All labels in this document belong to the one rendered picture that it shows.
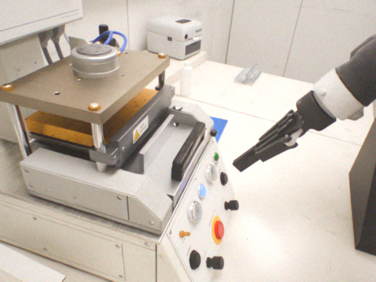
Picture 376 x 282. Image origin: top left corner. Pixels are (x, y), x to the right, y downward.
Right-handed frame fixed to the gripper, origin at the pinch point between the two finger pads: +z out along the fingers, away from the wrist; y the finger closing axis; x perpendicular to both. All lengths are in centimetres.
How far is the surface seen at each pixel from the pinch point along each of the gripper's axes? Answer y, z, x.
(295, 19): -237, 6, 12
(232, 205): 4.8, 9.1, 5.3
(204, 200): 12.4, 7.0, -2.8
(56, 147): 22.4, 11.7, -31.1
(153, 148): 15.9, 2.4, -18.4
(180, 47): -85, 31, -36
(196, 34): -97, 25, -34
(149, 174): 19.9, 3.9, -15.9
